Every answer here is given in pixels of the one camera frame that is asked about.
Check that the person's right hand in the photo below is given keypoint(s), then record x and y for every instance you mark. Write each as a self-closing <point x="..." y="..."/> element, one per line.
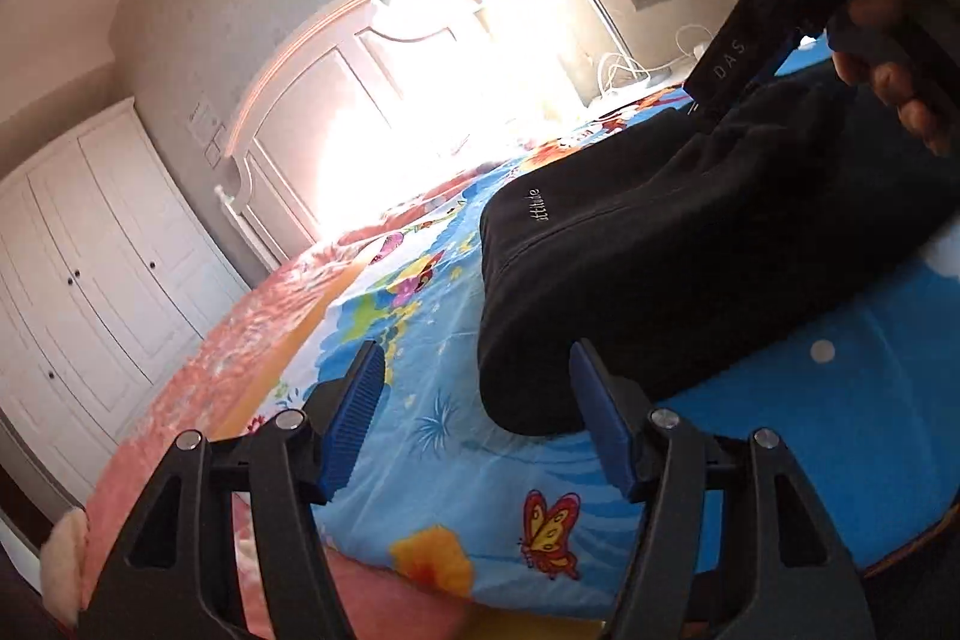
<point x="911" y="108"/>

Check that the white wall paper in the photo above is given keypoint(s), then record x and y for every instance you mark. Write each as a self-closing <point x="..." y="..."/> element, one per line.
<point x="204" y="114"/>

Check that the white wardrobe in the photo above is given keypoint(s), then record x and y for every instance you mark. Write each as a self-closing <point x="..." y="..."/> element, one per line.
<point x="97" y="250"/>

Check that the wall switch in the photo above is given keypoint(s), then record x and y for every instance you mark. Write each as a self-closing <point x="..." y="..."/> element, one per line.
<point x="215" y="151"/>

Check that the blue cartoon printed blanket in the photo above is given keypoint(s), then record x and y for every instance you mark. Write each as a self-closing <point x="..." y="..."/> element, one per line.
<point x="487" y="497"/>

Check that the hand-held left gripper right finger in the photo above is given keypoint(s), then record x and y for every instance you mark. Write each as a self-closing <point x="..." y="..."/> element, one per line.
<point x="607" y="415"/>

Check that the black pants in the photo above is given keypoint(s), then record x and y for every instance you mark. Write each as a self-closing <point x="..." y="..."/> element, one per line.
<point x="675" y="250"/>

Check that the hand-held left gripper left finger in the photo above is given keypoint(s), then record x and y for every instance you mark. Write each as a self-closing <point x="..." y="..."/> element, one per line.
<point x="352" y="415"/>

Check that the white bed headboard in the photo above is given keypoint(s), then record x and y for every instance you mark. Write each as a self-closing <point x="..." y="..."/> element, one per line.
<point x="300" y="108"/>

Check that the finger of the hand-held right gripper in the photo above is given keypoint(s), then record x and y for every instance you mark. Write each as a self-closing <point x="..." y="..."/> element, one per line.
<point x="780" y="59"/>

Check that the white fluffy cloth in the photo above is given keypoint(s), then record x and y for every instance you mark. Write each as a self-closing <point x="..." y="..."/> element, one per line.
<point x="64" y="561"/>

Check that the pink floral bedsheet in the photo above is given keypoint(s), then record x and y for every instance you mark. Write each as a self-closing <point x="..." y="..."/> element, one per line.
<point x="187" y="400"/>

